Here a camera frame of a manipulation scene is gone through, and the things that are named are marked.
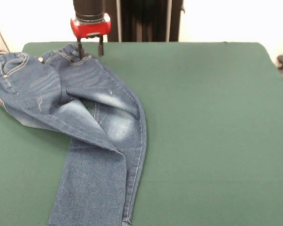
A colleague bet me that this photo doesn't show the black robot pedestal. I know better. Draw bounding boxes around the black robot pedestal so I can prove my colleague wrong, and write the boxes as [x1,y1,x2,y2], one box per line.
[105,0,186,42]

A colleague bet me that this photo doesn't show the dark green table cloth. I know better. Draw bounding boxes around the dark green table cloth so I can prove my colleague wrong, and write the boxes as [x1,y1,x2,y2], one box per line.
[0,41,283,226]

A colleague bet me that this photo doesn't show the blue denim jeans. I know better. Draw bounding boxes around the blue denim jeans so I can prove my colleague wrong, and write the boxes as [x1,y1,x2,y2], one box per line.
[0,43,148,226]

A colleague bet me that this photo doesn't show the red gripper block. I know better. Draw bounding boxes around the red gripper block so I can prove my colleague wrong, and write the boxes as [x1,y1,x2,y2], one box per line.
[70,13,112,59]

